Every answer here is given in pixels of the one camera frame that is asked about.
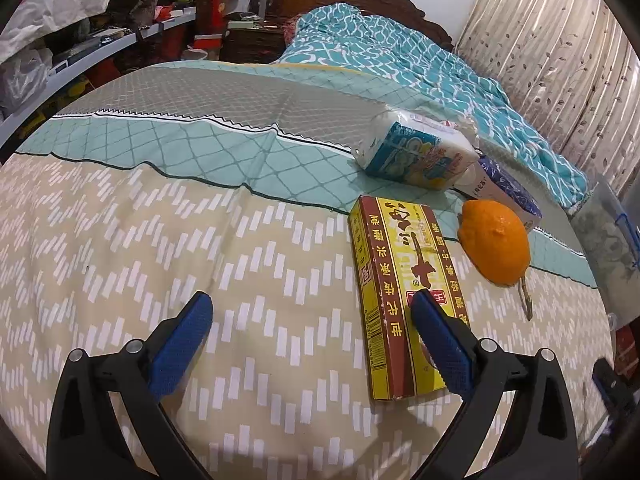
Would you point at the tissue pack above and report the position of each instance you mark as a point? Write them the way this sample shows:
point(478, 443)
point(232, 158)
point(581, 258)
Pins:
point(415, 150)

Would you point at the grey metal shelf rack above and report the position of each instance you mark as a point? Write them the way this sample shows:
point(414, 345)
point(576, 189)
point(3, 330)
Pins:
point(100, 55)

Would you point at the white plastic bag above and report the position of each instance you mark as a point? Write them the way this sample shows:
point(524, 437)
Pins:
point(22, 77)

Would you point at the blue white carton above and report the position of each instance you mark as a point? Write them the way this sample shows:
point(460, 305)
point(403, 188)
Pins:
point(510, 195)

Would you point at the dark wooden nightstand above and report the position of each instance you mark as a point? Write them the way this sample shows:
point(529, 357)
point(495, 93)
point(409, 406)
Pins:
point(250, 40)

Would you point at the small brown twig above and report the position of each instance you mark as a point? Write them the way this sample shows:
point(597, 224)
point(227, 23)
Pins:
point(526, 300)

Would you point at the teal patterned blanket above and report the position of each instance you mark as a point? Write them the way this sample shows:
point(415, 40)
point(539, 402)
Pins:
point(400, 60)

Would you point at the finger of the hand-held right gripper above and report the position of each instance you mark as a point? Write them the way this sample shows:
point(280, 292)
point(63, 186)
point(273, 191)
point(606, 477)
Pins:
point(602, 377)

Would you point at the red gift box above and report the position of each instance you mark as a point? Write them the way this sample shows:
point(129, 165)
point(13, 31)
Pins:
point(207, 20)

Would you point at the zigzag patterned bed sheet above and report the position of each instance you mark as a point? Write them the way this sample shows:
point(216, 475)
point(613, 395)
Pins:
point(175, 220)

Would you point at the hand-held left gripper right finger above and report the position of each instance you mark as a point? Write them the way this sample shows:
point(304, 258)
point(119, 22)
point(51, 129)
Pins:
point(440, 345)

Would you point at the beige leaf print curtain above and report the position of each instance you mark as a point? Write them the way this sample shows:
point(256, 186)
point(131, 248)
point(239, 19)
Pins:
point(550, 50)

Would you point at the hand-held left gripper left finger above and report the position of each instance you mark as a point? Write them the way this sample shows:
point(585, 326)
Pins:
point(182, 340)

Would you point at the yellow red cardboard box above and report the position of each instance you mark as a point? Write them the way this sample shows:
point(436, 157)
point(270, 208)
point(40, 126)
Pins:
point(395, 260)

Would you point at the orange peel half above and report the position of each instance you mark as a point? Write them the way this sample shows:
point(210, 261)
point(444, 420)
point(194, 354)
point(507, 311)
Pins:
point(495, 245)

